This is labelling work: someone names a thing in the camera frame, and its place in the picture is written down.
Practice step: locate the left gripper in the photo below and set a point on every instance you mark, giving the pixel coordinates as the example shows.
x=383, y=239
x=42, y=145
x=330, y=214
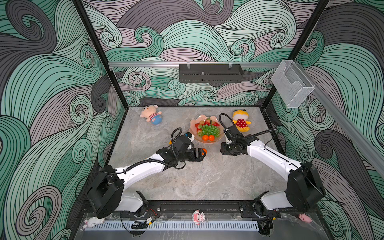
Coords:
x=199, y=157

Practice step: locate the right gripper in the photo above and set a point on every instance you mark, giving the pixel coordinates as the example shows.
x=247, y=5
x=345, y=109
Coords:
x=223, y=151

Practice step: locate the pink scalloped fruit bowl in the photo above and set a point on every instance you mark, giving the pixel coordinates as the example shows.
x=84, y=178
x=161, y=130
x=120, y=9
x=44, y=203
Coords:
x=193, y=129

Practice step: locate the green grape bunch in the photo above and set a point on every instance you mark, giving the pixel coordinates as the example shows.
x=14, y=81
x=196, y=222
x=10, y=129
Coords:
x=210, y=130

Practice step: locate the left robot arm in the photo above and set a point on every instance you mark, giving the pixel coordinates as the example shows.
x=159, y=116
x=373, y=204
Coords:
x=108, y=191

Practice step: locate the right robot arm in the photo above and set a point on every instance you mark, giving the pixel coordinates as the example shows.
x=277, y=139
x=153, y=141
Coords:
x=304, y=185

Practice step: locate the yellow chick plush toy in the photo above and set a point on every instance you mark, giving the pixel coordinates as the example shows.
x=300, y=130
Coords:
x=240, y=119

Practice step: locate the pink octopus figurine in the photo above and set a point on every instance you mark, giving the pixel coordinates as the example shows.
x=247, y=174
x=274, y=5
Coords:
x=198, y=217

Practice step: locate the pink pig plush toy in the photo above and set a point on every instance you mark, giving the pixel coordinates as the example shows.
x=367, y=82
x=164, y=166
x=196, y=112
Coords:
x=151, y=114

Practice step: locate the pink pig toy small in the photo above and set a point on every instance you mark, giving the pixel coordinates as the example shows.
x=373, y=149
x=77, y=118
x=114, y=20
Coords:
x=305, y=218

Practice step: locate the white mouse toy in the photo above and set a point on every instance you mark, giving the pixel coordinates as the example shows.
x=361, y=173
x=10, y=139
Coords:
x=92, y=222

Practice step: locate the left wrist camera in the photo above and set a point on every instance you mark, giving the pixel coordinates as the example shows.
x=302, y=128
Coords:
x=191, y=138

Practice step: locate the clear plastic wall bin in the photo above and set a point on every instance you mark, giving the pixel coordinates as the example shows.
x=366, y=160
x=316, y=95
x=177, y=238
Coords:
x=292, y=83

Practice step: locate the black wall tray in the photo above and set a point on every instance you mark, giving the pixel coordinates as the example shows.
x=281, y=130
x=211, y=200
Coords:
x=213, y=74

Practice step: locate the white ventilated cable duct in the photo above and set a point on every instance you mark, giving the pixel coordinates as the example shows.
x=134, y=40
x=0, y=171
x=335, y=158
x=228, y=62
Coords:
x=180, y=226

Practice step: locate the aluminium rail back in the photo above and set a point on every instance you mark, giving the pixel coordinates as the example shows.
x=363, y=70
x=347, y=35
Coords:
x=152, y=64

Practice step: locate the aluminium rail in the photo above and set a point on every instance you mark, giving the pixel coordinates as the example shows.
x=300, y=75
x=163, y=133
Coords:
x=356, y=111
x=152, y=64

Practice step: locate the aluminium rail right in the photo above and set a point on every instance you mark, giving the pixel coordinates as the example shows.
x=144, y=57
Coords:
x=356, y=111

